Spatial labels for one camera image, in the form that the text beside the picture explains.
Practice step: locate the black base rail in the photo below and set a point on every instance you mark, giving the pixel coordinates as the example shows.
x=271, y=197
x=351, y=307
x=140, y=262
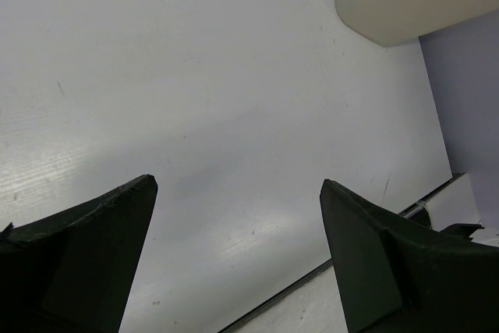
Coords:
x=312, y=304

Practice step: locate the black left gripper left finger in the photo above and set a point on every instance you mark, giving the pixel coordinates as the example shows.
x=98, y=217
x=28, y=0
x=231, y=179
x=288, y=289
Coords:
x=73, y=271

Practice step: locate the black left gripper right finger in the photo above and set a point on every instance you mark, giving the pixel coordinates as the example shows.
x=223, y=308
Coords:
x=395, y=275

